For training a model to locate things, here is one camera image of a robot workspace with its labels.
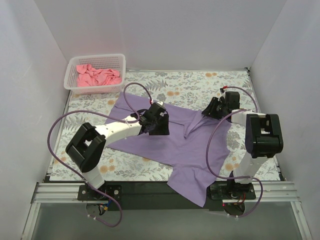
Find purple t shirt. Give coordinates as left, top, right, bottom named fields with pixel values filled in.
left=109, top=103, right=231, bottom=207

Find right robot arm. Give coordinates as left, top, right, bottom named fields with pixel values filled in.
left=202, top=86, right=284, bottom=201

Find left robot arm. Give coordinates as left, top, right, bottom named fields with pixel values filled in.
left=65, top=101, right=170, bottom=200

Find floral table mat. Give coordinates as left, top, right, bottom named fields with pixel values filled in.
left=48, top=70, right=281, bottom=182

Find white plastic basket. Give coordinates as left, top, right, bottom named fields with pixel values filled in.
left=63, top=53, right=126, bottom=95

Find pink t shirt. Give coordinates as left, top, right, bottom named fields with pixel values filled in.
left=76, top=64, right=122, bottom=87

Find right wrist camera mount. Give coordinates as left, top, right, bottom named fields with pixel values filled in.
left=219, top=86, right=228, bottom=103

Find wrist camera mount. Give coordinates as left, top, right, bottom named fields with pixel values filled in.
left=150, top=100, right=165, bottom=106
left=219, top=86, right=228, bottom=103

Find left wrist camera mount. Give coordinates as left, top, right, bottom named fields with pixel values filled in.
left=150, top=100, right=165, bottom=106

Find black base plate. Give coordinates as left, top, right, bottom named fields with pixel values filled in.
left=77, top=181, right=257, bottom=214

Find aluminium rail frame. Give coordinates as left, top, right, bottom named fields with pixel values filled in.
left=31, top=181, right=300, bottom=204

